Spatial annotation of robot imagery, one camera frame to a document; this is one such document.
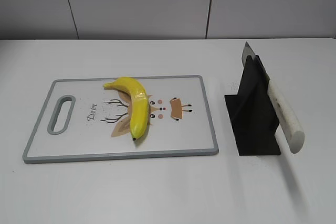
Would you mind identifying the white-handled kitchen knife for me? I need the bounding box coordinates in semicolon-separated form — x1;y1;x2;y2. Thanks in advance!
241;42;305;154

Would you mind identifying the grey-rimmed white cutting board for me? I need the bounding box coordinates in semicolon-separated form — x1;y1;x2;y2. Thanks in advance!
23;75;218;164

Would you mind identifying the black knife stand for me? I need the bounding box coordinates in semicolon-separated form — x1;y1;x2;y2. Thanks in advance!
224;55;281;156

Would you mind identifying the yellow plastic banana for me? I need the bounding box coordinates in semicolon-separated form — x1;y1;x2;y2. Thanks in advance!
103;77;150;141

